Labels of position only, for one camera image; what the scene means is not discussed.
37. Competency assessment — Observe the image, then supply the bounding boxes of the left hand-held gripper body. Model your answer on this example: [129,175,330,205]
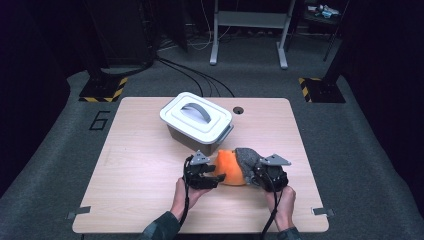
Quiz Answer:
[183,149,212,190]

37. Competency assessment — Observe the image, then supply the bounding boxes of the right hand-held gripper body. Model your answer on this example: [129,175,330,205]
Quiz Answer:
[254,153,292,193]

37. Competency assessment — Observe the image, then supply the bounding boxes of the orange plush toy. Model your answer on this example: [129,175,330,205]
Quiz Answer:
[213,149,248,187]

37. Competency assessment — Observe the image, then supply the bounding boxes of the grey knitted cloth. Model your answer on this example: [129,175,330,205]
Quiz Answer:
[234,147,268,186]

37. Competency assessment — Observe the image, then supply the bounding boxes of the grey storage box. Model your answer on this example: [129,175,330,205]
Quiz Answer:
[166,124,234,156]

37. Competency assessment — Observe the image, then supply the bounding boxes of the white lidded plastic container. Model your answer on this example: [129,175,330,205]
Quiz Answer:
[159,91,233,145]

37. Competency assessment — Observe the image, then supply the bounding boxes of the person's left hand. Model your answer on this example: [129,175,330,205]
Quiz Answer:
[170,178,209,221]

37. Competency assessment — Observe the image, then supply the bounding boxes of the person's right hand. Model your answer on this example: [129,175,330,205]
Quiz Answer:
[264,185,297,232]

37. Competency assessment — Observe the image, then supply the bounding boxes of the black hazard-striped stand base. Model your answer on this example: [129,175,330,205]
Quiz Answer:
[298,77,347,104]
[78,77,129,103]

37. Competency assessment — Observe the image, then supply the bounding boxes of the black cabinet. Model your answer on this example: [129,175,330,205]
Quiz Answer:
[83,0,158,68]

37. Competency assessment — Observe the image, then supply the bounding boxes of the dark shelf with clutter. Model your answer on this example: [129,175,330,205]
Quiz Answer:
[301,0,351,63]

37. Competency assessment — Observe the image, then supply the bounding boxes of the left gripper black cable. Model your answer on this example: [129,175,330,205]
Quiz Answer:
[179,156,195,228]

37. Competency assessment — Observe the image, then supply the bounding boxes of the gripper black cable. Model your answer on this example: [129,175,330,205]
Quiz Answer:
[179,156,195,228]
[259,173,284,240]

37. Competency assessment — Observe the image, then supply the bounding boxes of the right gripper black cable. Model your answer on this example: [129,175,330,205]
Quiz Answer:
[259,173,284,240]

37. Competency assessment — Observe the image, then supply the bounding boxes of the grey table corner bracket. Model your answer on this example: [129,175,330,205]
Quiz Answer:
[66,205,92,220]
[311,206,335,218]

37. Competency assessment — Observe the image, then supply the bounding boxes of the black floor cables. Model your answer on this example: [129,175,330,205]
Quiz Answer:
[156,56,236,98]

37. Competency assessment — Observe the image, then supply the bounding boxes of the white metal desk frame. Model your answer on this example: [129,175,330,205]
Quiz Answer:
[209,0,296,70]

